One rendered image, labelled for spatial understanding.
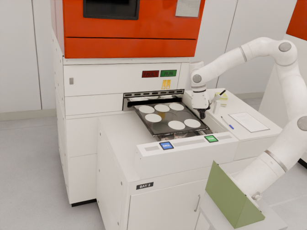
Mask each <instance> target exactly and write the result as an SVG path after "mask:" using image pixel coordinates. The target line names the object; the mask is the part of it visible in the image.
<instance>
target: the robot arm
mask: <svg viewBox="0 0 307 230"><path fill-rule="evenodd" d="M269 55H271V56H272V57H273V58H274V59H275V66H276V71H277V75H278V79H279V82H280V85H281V89H282V93H283V96H284V100H285V104H286V109H287V114H288V120H289V123H288V124H287V125H286V126H285V127H284V129H283V130H282V131H281V133H280V134H279V135H278V137H277V139H276V140H275V141H274V143H273V144H272V145H271V146H270V147H268V148H267V149H266V150H265V151H264V152H263V153H261V154H260V155H259V156H258V157H257V158H256V159H254V160H253V161H252V162H251V163H250V164H249V165H248V166H247V167H246V168H244V169H243V170H242V171H241V172H240V173H239V174H238V175H236V176H235V177H234V178H233V177H232V176H231V175H230V174H229V173H228V172H227V173H226V174H227V175H228V176H229V177H230V179H231V180H232V181H233V182H234V183H235V184H236V185H237V187H238V188H239V189H240V190H241V191H242V192H243V193H244V194H245V195H247V196H246V197H247V198H248V199H249V200H250V201H251V202H252V203H253V204H254V205H255V206H256V208H257V209H258V208H259V206H258V205H257V204H256V203H255V202H254V200H256V201H260V200H261V198H262V196H260V195H261V194H262V193H263V192H264V191H265V190H266V189H267V188H269V187H270V186H271V185H272V184H273V183H274V182H276V181H277V180H278V179H279V178H280V177H281V176H283V175H284V174H285V173H286V172H287V171H289V170H290V169H291V168H292V167H293V166H294V165H295V164H296V163H297V161H298V160H299V159H300V158H301V156H302V155H303V153H305V152H306V153H307V88H306V84H305V82H304V79H303V78H302V76H301V74H300V71H299V67H298V56H297V48H296V46H295V45H294V44H293V43H292V42H291V41H289V40H281V41H276V40H273V39H270V38H267V37H260V38H257V39H254V40H252V41H250V42H248V43H246V44H243V45H241V46H239V47H237V48H235V49H233V50H231V51H229V52H227V53H225V54H223V55H221V56H219V57H218V58H217V59H215V60H214V61H213V62H211V63H210V64H208V65H206V66H204V62H203V61H196V62H192V63H189V71H190V80H191V89H192V93H191V104H192V107H193V109H195V110H197V111H198V112H199V113H200V118H201V119H204V118H205V117H206V114H205V111H206V110H209V109H210V98H209V94H208V91H207V90H206V82H207V81H210V80H212V79H214V78H216V77H218V76H219V75H221V74H222V73H224V72H225V71H227V70H229V69H231V68H233V67H236V66H238V65H240V64H242V63H245V62H247V61H249V60H251V59H254V58H256V57H260V56H261V57H266V56H269Z"/></svg>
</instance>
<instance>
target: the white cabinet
mask: <svg viewBox="0 0 307 230"><path fill-rule="evenodd" d="M257 157H258V156H255V157H249V158H244V159H239V160H235V161H233V162H229V163H225V164H220V165H219V167H220V168H221V169H222V170H223V171H224V172H225V173H227V172H228V173H229V174H230V175H231V176H232V177H233V178H234V177H235V176H236V175H238V174H239V173H240V172H241V171H242V170H243V169H244V168H246V167H247V166H248V165H249V164H250V163H251V162H252V161H253V160H254V159H256V158H257ZM210 170H211V166H210V167H204V168H199V169H195V170H190V171H185V172H179V173H174V174H170V175H165V176H161V177H156V178H150V179H145V180H140V181H135V182H131V183H128V182H127V179H126V177H125V175H124V173H123V171H122V168H121V166H120V164H119V162H118V160H117V157H116V155H115V153H114V151H113V149H112V147H111V145H110V142H109V140H108V138H107V136H106V134H105V131H104V129H103V127H102V125H101V123H100V120H99V119H98V146H97V184H96V200H97V203H98V206H99V209H100V212H101V216H102V219H103V222H104V226H105V229H106V230H209V227H210V225H209V223H208V222H207V220H206V219H205V217H204V216H203V214H202V213H201V211H200V210H199V207H200V204H201V202H202V200H203V197H204V195H205V192H206V191H205V188H206V184H207V181H208V177H209V174H210Z"/></svg>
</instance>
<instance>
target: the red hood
mask: <svg viewBox="0 0 307 230"><path fill-rule="evenodd" d="M205 1H206V0H50V6H51V22H52V28H53V31H54V33H55V36H56V38H57V41H58V43H59V45H60V48H61V50H62V53H63V55H64V58H65V59H70V58H176V57H194V56H195V52H196V46H197V40H198V36H199V31H200V26H201V20H202V15H203V10H204V5H205Z"/></svg>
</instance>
